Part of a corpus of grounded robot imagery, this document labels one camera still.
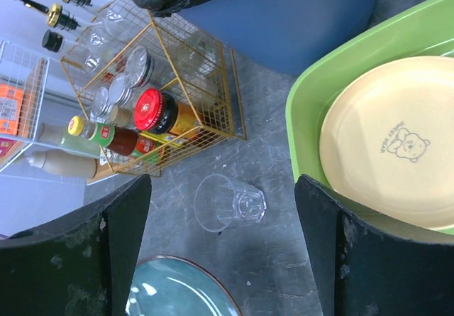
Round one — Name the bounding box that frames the clear glass cup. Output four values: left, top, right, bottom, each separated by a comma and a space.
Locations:
194, 173, 267, 234

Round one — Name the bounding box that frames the blue ceramic plate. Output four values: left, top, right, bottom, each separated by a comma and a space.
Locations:
125, 255, 242, 315

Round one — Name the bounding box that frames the red lid sauce jar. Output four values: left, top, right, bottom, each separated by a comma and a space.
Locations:
133, 88, 199, 139

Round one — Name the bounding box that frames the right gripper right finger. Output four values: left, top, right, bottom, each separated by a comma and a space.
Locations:
294, 175, 453, 315

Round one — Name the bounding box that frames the beige squeeze bottle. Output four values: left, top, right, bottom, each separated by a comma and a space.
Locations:
26, 149, 97, 180

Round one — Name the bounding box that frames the tall clear jar silver lid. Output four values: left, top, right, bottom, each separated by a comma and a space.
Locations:
125, 45, 155, 87

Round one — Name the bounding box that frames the pale green bottle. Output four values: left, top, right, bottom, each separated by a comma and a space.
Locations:
38, 123, 101, 158

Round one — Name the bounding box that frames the small yellow spice bottle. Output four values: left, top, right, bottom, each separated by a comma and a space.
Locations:
107, 105, 135, 129

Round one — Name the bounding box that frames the yellow cap sauce bottle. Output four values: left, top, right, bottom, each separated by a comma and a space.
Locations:
68, 116, 170, 165

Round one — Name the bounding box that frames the beige round plate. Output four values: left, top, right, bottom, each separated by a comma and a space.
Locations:
319, 56, 453, 234

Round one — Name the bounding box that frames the glass oil bottle gold spout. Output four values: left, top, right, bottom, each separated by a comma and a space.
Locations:
62, 0, 148, 43

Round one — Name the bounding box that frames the yellow wire basket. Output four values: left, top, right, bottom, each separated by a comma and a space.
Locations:
60, 0, 246, 177

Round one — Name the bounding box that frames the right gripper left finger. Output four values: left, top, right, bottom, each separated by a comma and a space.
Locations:
1, 175, 152, 315

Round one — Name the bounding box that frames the dark soy sauce bottle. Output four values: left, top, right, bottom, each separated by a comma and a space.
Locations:
42, 29, 126, 84

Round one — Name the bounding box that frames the silver lid spice jar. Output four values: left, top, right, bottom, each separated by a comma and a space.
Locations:
108, 75, 132, 106

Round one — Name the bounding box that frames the green plastic tray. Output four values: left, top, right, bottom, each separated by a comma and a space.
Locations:
286, 0, 453, 200

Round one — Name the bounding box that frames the orange cardboard box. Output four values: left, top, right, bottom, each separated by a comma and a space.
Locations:
1, 83, 24, 136

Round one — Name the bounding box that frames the white wire shelf rack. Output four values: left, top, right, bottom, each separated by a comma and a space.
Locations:
0, 38, 123, 185

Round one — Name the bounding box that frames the white lid spice jar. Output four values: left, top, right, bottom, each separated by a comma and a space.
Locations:
91, 87, 113, 119

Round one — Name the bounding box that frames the blue trash bin black bag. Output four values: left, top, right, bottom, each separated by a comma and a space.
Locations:
132, 0, 375, 75

